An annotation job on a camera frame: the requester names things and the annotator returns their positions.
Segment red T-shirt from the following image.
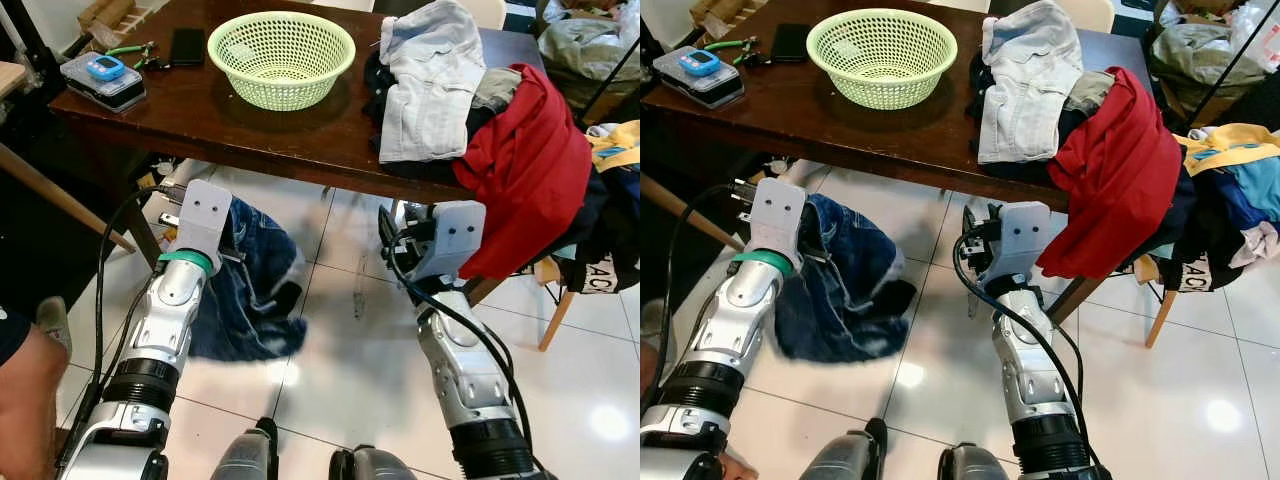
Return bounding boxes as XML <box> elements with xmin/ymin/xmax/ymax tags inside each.
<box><xmin>452</xmin><ymin>62</ymin><xmax>594</xmax><ymax>281</ymax></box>
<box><xmin>1035</xmin><ymin>65</ymin><xmax>1184</xmax><ymax>281</ymax></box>

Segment dark blue jeans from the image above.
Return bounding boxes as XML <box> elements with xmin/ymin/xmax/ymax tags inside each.
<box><xmin>188</xmin><ymin>195</ymin><xmax>309</xmax><ymax>363</ymax></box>
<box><xmin>772</xmin><ymin>193</ymin><xmax>916</xmax><ymax>363</ymax></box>

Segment pale grey denim garment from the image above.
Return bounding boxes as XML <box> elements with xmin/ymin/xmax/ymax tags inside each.
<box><xmin>378</xmin><ymin>0</ymin><xmax>488</xmax><ymax>166</ymax></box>
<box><xmin>977</xmin><ymin>0</ymin><xmax>1086</xmax><ymax>166</ymax></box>

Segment black printed garment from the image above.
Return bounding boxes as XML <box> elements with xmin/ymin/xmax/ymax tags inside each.
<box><xmin>1150</xmin><ymin>170</ymin><xmax>1280</xmax><ymax>293</ymax></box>
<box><xmin>545</xmin><ymin>165</ymin><xmax>641</xmax><ymax>296</ymax></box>

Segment green plastic basket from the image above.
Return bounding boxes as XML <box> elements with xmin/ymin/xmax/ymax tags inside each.
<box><xmin>806</xmin><ymin>8</ymin><xmax>958</xmax><ymax>111</ymax></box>
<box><xmin>207</xmin><ymin>10</ymin><xmax>357</xmax><ymax>113</ymax></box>

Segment dark wooden table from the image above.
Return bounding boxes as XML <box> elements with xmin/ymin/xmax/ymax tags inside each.
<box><xmin>640</xmin><ymin>0</ymin><xmax>1136</xmax><ymax>326</ymax></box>
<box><xmin>48</xmin><ymin>0</ymin><xmax>546</xmax><ymax>306</ymax></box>

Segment silver robot right leg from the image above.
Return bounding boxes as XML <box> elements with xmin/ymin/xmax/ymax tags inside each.
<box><xmin>937</xmin><ymin>443</ymin><xmax>1011</xmax><ymax>480</ymax></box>
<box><xmin>328</xmin><ymin>445</ymin><xmax>421</xmax><ymax>480</ymax></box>

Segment yellow garment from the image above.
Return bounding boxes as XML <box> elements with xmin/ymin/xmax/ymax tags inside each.
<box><xmin>585</xmin><ymin>120</ymin><xmax>641</xmax><ymax>173</ymax></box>
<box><xmin>1180</xmin><ymin>122</ymin><xmax>1280</xmax><ymax>179</ymax></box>

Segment olive green bag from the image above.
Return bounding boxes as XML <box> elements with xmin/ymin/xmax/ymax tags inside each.
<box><xmin>538</xmin><ymin>15</ymin><xmax>641</xmax><ymax>113</ymax></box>
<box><xmin>1148</xmin><ymin>20</ymin><xmax>1251</xmax><ymax>111</ymax></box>

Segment light blue garment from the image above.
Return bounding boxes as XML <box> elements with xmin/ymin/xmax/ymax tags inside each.
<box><xmin>1215</xmin><ymin>150</ymin><xmax>1280</xmax><ymax>226</ymax></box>

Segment black smartphone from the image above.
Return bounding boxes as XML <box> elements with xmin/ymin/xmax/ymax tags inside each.
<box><xmin>768</xmin><ymin>22</ymin><xmax>813</xmax><ymax>63</ymax></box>
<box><xmin>168</xmin><ymin>27</ymin><xmax>208</xmax><ymax>68</ymax></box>

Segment light wooden furniture leg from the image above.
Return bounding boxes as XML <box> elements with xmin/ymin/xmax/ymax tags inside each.
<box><xmin>0</xmin><ymin>143</ymin><xmax>138</xmax><ymax>254</ymax></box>
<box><xmin>640</xmin><ymin>175</ymin><xmax>746</xmax><ymax>251</ymax></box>

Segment clear plastic box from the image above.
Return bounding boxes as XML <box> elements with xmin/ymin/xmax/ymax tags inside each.
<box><xmin>60</xmin><ymin>52</ymin><xmax>148</xmax><ymax>113</ymax></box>
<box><xmin>653</xmin><ymin>47</ymin><xmax>746</xmax><ymax>109</ymax></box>

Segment cardboard box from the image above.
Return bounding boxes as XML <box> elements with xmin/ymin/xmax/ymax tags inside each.
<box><xmin>78</xmin><ymin>0</ymin><xmax>153</xmax><ymax>46</ymax></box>
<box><xmin>690</xmin><ymin>0</ymin><xmax>746</xmax><ymax>41</ymax></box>

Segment bare person's knee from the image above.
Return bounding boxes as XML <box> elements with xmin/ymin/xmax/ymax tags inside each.
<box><xmin>0</xmin><ymin>295</ymin><xmax>73</xmax><ymax>480</ymax></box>

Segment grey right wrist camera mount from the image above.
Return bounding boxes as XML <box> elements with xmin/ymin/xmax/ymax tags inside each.
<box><xmin>985</xmin><ymin>200</ymin><xmax>1051</xmax><ymax>286</ymax></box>
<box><xmin>410</xmin><ymin>200</ymin><xmax>488</xmax><ymax>283</ymax></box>

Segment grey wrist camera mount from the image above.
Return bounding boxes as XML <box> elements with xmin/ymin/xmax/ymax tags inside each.
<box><xmin>165</xmin><ymin>178</ymin><xmax>234</xmax><ymax>263</ymax></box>
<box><xmin>410</xmin><ymin>200</ymin><xmax>488</xmax><ymax>283</ymax></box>
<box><xmin>985</xmin><ymin>200</ymin><xmax>1051</xmax><ymax>286</ymax></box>
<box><xmin>748</xmin><ymin>176</ymin><xmax>809</xmax><ymax>263</ymax></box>

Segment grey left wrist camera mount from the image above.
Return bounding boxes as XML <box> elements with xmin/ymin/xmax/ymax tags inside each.
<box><xmin>748</xmin><ymin>176</ymin><xmax>809</xmax><ymax>263</ymax></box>
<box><xmin>165</xmin><ymin>178</ymin><xmax>234</xmax><ymax>263</ymax></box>

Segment green-handled pliers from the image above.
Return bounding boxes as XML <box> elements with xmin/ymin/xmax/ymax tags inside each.
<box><xmin>705</xmin><ymin>35</ymin><xmax>771</xmax><ymax>69</ymax></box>
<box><xmin>105</xmin><ymin>40</ymin><xmax>171</xmax><ymax>73</ymax></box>

